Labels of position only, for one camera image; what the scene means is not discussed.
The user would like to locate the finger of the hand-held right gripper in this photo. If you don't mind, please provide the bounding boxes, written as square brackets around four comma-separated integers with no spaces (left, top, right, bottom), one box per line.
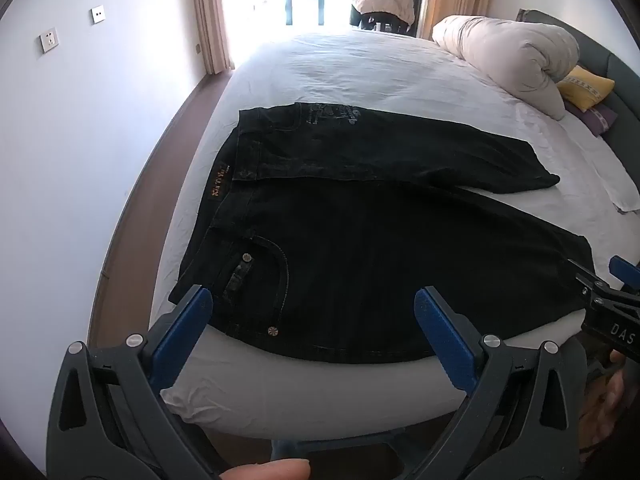
[566,258,609,297]
[608,255,640,293]

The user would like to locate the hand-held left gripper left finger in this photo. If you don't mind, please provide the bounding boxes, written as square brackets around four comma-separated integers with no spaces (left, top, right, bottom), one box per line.
[45,285,227,480]

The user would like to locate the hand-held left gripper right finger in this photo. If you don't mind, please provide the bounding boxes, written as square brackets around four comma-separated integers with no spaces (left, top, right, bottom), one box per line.
[414,286,589,480]

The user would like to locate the black pants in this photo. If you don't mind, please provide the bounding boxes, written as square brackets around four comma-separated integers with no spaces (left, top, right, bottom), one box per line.
[168,102,596,365]

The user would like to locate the person's right hand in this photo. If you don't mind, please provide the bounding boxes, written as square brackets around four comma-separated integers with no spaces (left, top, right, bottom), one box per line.
[582,347,640,461]

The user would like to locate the person's left hand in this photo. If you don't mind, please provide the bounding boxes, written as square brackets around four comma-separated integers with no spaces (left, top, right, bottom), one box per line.
[220,460,312,480]

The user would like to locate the purple pillow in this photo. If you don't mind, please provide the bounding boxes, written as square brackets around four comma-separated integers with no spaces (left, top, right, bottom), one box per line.
[565,102,620,137]

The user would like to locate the yellow pillow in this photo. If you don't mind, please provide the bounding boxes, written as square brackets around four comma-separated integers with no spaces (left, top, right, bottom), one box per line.
[556,65,616,111]

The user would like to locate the dark grey headboard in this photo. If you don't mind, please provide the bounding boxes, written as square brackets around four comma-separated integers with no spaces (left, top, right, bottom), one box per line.
[517,8,640,161]

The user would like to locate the rolled cream duvet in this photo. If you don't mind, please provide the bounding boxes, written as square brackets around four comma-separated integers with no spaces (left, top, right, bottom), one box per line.
[431,14,581,121]

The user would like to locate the bed with white sheet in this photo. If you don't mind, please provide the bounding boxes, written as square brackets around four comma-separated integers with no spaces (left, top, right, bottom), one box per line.
[87,27,640,442]

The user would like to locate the black chair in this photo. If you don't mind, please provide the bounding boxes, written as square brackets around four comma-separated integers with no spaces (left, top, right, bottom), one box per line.
[350,5,416,37]

